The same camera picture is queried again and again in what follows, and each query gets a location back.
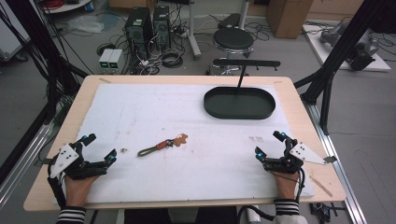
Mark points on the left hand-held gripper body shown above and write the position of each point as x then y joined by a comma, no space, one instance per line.
67,157

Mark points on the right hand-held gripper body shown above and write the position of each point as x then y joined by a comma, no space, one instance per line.
291,160

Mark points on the black key rack with tray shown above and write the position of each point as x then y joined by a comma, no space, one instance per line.
239,102

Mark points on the person's right hand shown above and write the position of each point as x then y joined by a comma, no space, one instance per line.
286,186

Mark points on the person's left hand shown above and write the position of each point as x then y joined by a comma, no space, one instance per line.
77,191

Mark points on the thin wooden stick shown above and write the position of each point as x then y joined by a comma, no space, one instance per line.
320,186

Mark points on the small black electronic device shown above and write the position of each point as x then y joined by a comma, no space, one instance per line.
322,211

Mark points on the white foam mat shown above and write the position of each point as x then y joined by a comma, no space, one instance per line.
186,174

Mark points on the white power supply unit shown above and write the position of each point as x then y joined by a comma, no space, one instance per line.
106,59
115,59

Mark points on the black round stool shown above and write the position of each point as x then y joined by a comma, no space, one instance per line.
233,39

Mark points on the white board with grey equipment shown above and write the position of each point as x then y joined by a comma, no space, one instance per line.
348,46

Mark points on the clear plastic bag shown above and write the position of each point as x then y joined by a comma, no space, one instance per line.
85,24

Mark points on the cardboard box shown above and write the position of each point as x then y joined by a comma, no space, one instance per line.
288,18

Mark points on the large black computer tower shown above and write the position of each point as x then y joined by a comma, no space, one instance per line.
138,32

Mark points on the slim black computer tower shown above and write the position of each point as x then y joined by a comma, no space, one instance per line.
162,26

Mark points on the white metal stand leg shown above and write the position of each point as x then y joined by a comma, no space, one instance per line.
193,31

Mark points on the aluminium rail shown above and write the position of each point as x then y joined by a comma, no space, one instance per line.
336,161
21,155

